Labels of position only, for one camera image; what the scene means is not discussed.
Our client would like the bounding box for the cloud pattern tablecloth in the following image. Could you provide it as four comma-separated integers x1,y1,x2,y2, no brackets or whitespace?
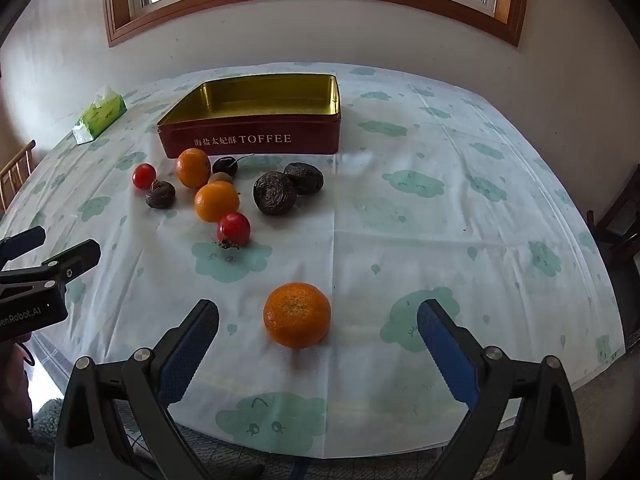
1,64,624,458

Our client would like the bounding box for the dark wooden chair right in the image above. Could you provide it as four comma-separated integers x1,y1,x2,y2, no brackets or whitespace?
587,166,640,350

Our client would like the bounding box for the large wrinkled passion fruit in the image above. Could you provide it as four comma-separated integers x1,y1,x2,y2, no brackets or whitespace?
253,171,297,216

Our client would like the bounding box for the dark cherry with stem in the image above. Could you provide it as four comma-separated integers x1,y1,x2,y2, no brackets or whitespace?
212,156,253,179

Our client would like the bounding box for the left hand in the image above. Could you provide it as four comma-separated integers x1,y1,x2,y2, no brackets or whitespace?
1,340,32,444

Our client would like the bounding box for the small brown longan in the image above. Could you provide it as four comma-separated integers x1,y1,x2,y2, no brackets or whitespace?
208,171,233,183

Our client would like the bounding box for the wooden chair left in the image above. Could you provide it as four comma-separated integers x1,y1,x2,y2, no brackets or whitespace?
0,140,36,214

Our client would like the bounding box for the small wrinkled passion fruit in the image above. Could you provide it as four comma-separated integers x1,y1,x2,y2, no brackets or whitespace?
145,180,176,209

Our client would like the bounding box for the green tissue pack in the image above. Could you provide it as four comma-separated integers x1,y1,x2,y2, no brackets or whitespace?
72,86,127,145

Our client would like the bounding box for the red toffee tin box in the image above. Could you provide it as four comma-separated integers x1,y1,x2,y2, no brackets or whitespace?
156,73,341,158

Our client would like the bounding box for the large front orange mandarin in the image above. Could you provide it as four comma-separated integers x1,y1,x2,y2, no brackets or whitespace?
262,282,331,350

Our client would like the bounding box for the small red tomato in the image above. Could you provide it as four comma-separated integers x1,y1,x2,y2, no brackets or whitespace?
131,164,156,191

